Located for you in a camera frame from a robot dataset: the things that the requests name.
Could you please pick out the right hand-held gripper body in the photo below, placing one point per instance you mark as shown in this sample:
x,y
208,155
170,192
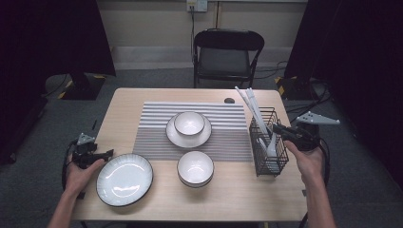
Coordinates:
x,y
304,137

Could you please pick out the grey floor tape piece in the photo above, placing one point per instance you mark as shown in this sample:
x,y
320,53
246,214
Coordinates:
x,y
80,195

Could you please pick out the white chopstick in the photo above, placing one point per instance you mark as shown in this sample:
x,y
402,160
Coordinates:
x,y
254,98
242,96
250,99

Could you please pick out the person's right hand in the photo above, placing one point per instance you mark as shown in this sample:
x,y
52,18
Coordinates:
x,y
309,166

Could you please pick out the grey white striped placemat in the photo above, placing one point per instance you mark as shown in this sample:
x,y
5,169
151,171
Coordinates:
x,y
228,148

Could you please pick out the white plate with black rim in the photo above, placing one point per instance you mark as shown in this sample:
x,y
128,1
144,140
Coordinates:
x,y
177,140
125,180

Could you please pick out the black folding chair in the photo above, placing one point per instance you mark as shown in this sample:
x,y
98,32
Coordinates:
x,y
223,61

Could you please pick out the black floor tape strip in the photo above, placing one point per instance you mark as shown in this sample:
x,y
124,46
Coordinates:
x,y
94,124

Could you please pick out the person's left hand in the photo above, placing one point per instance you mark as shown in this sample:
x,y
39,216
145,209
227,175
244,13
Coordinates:
x,y
79,180

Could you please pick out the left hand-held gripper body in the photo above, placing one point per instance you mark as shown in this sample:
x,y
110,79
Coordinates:
x,y
83,155

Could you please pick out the white wall socket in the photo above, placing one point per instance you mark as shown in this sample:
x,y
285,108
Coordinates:
x,y
197,5

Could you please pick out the black curtain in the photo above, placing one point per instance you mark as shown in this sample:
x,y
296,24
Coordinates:
x,y
47,38
364,63

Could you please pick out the grey round floor base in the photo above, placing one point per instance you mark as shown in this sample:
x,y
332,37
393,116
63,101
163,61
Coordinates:
x,y
55,85

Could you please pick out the dark round table grommet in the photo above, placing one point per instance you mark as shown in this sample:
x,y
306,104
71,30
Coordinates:
x,y
229,100

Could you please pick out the beige wall conduit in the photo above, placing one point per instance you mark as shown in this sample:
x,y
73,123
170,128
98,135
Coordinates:
x,y
217,15

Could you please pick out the white bowl with black rim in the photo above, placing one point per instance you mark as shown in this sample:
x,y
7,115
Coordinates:
x,y
189,124
195,185
195,166

